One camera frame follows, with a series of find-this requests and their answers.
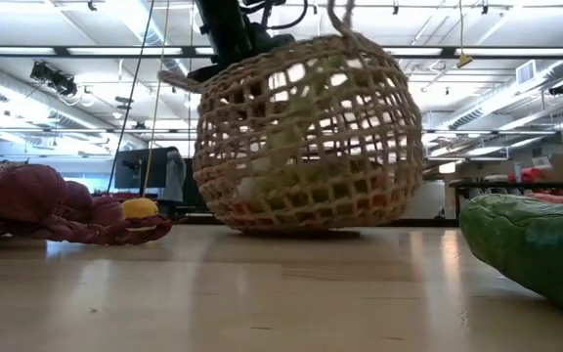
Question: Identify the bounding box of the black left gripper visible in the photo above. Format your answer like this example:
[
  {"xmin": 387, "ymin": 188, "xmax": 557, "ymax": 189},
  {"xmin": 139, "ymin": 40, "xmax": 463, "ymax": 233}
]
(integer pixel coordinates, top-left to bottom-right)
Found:
[{"xmin": 187, "ymin": 0, "xmax": 295, "ymax": 83}]

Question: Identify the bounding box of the green celery bunch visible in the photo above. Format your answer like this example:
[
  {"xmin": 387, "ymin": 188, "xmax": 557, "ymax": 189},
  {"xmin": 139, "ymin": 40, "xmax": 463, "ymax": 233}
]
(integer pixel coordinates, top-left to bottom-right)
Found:
[{"xmin": 239, "ymin": 56, "xmax": 361, "ymax": 201}]

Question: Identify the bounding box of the yellow lemon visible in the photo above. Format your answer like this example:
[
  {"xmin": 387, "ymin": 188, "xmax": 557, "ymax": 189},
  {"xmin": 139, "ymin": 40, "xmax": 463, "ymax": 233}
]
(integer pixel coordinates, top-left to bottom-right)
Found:
[{"xmin": 121, "ymin": 197, "xmax": 160, "ymax": 221}]

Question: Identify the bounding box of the woven straw basket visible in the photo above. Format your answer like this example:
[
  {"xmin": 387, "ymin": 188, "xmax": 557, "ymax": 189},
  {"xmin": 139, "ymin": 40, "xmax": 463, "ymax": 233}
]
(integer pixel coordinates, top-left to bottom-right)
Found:
[{"xmin": 157, "ymin": 0, "xmax": 424, "ymax": 234}]

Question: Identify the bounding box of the purple grape string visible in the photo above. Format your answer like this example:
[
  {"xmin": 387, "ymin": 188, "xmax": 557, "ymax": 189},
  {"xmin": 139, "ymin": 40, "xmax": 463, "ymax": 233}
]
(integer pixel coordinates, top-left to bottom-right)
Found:
[{"xmin": 0, "ymin": 162, "xmax": 175, "ymax": 246}]

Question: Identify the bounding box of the green cucumber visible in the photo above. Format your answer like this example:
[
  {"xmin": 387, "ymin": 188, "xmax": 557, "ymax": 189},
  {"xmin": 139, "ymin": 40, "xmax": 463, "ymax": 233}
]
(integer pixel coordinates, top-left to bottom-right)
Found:
[{"xmin": 458, "ymin": 194, "xmax": 563, "ymax": 322}]

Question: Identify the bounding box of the person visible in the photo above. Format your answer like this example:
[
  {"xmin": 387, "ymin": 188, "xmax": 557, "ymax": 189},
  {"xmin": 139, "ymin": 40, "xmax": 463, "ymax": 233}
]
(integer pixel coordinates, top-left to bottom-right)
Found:
[{"xmin": 162, "ymin": 145, "xmax": 188, "ymax": 202}]

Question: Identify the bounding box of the black computer monitor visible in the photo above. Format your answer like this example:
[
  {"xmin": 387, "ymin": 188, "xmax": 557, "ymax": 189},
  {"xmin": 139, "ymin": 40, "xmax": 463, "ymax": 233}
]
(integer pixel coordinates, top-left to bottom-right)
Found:
[{"xmin": 113, "ymin": 146, "xmax": 170, "ymax": 191}]

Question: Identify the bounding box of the black ceiling spotlight cluster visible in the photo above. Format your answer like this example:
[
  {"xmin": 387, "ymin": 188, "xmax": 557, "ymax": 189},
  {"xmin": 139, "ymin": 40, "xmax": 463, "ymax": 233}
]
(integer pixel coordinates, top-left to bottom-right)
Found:
[{"xmin": 29, "ymin": 61, "xmax": 78, "ymax": 98}]

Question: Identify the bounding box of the yellow hanging tag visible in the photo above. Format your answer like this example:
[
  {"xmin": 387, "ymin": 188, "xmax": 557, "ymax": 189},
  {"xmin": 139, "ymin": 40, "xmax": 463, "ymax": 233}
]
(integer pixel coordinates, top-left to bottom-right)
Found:
[{"xmin": 455, "ymin": 0, "xmax": 475, "ymax": 69}]

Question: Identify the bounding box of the white air vent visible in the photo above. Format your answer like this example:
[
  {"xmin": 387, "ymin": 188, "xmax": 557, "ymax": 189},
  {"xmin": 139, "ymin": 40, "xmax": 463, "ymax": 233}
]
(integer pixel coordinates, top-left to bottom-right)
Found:
[{"xmin": 515, "ymin": 59, "xmax": 538, "ymax": 87}]

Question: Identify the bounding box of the red object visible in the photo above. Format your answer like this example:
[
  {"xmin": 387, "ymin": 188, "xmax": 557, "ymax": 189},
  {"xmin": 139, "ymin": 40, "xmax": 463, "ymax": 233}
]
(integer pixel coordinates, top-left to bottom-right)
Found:
[{"xmin": 508, "ymin": 167, "xmax": 546, "ymax": 183}]

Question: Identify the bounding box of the yellow hanging cord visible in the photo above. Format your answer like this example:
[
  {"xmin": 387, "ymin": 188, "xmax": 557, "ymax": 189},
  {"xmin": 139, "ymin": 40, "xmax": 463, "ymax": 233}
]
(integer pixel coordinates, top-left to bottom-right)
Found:
[{"xmin": 142, "ymin": 0, "xmax": 171, "ymax": 199}]

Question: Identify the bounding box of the thin black taut cable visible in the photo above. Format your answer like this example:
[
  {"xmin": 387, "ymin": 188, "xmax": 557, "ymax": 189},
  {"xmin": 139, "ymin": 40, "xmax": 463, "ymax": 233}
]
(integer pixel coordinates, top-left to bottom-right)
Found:
[{"xmin": 107, "ymin": 0, "xmax": 155, "ymax": 196}]

